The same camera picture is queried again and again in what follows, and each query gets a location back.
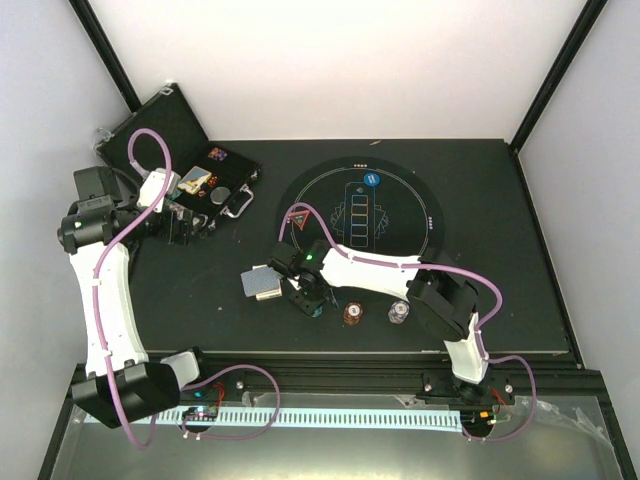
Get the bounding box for triangular all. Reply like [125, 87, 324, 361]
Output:
[288, 209, 311, 231]

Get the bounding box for blue round button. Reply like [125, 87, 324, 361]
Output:
[363, 172, 380, 188]

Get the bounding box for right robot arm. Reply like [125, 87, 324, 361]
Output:
[268, 240, 491, 404]

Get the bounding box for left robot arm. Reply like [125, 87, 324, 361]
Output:
[57, 167, 215, 428]

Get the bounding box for brown poker chip stack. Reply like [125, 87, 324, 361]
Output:
[343, 302, 363, 326]

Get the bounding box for card deck in case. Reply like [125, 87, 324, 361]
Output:
[177, 166, 212, 195]

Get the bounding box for silver dealer button in case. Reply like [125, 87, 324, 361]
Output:
[210, 186, 231, 205]

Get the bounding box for playing card deck box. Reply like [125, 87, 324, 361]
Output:
[241, 265, 282, 301]

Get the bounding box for black poker case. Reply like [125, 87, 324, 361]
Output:
[95, 83, 262, 237]

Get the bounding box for purple chips in case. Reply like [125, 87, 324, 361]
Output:
[208, 147, 228, 161]

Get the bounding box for blue white poker chip stack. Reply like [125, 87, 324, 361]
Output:
[388, 301, 410, 324]

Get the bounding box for round black poker mat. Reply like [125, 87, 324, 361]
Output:
[275, 156, 446, 256]

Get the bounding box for black aluminium rail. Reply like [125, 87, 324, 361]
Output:
[204, 352, 454, 395]

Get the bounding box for white slotted cable duct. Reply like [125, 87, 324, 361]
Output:
[83, 403, 462, 434]

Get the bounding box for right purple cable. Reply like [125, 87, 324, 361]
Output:
[279, 203, 539, 445]

